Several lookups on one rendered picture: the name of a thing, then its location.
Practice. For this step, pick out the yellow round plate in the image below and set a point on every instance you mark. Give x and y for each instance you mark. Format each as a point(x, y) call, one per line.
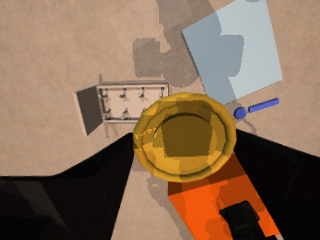
point(184, 137)

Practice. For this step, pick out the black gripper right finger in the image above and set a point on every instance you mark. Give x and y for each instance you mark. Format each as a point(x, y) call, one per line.
point(287, 181)

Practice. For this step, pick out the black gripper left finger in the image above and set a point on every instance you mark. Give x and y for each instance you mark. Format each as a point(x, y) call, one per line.
point(82, 202)

